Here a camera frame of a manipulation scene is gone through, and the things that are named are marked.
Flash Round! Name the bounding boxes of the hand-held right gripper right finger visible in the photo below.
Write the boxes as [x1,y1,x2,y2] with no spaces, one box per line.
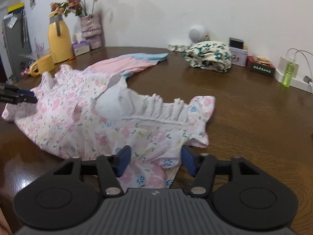
[181,145,260,197]

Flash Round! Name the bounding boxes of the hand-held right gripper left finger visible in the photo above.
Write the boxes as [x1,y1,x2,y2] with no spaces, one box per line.
[52,145,132,198]

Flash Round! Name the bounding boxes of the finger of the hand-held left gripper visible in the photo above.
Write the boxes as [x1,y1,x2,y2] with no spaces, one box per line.
[12,90,39,105]

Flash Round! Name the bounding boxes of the pink floral garment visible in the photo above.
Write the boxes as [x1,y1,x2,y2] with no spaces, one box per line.
[1,64,216,190]

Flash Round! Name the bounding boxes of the pile of colourful wrappers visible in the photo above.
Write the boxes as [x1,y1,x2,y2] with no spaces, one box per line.
[20,58,38,78]

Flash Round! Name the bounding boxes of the yellow cup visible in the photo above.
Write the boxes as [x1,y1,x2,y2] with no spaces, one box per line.
[30,54,55,76]

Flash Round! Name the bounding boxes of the grey cabinet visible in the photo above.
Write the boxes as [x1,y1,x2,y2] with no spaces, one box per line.
[2,10,33,82]

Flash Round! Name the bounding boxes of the yellow thermos jug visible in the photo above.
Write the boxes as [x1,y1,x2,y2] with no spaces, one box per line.
[48,13,74,64]

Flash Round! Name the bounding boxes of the purple tissue box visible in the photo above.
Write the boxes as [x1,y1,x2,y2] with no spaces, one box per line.
[72,33,90,56]

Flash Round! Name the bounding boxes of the yellow and black box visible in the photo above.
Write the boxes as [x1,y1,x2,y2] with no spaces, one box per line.
[7,3,25,13]

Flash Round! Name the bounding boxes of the pink knitted vase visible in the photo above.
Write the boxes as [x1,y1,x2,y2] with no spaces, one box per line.
[80,14,103,50]

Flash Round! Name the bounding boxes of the pink and blue garment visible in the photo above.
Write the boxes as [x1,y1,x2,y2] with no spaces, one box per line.
[87,52,170,79]

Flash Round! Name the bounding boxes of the folded green floral cloth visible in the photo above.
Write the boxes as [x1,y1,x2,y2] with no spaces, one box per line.
[183,41,232,73]

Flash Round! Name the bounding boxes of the small white power strip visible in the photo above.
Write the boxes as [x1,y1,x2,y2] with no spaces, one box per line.
[168,43,190,52]

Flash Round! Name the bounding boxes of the lilac tin box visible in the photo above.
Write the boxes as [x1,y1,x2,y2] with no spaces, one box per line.
[230,46,248,66]

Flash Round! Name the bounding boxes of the dark red box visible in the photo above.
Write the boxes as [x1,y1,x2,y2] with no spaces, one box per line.
[247,56,277,77]

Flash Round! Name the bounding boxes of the tan sachets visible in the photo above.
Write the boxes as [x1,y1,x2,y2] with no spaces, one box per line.
[254,56,272,65]

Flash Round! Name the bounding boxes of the black charger box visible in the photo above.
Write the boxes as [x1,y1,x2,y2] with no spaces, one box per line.
[229,37,244,49]

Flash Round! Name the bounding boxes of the white round robot speaker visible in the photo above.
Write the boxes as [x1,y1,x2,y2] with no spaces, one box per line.
[188,25,210,43]

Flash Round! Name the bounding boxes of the green spray bottle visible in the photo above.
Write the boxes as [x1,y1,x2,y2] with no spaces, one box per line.
[282,49,296,88]

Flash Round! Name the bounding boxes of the white charger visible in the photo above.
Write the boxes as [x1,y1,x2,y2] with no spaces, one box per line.
[280,56,300,76]

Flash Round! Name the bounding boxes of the white charging cable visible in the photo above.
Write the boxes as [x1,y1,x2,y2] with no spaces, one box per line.
[292,50,313,61]

